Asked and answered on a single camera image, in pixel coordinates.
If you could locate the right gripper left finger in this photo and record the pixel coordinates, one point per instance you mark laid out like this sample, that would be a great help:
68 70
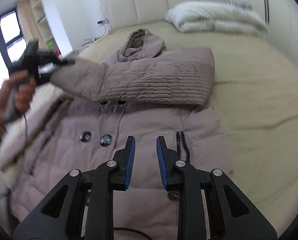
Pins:
80 206

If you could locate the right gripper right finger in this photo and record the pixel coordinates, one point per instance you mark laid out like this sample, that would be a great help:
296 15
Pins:
211 206

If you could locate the mauve puffer coat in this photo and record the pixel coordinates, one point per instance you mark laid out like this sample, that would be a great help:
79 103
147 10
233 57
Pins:
142 90

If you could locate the person's left hand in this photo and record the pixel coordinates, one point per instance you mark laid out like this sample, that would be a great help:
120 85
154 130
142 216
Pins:
22 98

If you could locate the black framed window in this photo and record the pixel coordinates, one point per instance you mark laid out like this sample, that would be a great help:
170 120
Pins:
12 43

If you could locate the beige curtain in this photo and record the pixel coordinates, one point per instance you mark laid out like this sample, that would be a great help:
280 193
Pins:
28 24

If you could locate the beige padded headboard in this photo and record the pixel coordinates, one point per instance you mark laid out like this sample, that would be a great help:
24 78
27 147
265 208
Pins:
126 13

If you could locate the beige bed sheet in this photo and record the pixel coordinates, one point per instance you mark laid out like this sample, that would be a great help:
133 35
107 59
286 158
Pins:
255 95

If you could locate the white folded duvet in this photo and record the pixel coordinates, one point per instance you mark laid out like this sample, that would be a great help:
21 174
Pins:
222 17

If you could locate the white wardrobe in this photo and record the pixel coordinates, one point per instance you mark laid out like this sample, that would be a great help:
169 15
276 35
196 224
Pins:
281 17

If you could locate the white wall shelf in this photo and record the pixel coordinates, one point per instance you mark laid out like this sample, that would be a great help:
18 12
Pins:
46 36

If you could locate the wall power socket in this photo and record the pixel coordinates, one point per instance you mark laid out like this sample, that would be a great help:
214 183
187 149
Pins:
102 22

